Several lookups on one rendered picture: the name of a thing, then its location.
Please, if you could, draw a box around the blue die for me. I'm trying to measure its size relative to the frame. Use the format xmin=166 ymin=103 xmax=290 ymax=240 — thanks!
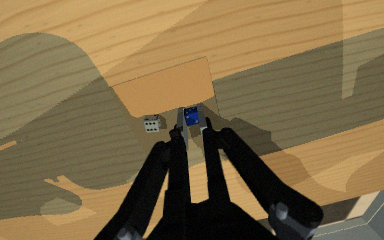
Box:
xmin=184 ymin=107 xmax=199 ymax=126

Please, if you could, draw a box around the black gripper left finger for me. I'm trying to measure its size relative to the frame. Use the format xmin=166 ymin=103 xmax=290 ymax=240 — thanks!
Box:
xmin=93 ymin=107 xmax=191 ymax=240

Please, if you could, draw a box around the white die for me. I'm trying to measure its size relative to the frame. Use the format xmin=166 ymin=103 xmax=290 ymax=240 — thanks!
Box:
xmin=143 ymin=114 xmax=161 ymax=132

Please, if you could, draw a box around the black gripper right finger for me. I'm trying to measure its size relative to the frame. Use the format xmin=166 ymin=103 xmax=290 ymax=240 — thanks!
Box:
xmin=196 ymin=103 xmax=324 ymax=240

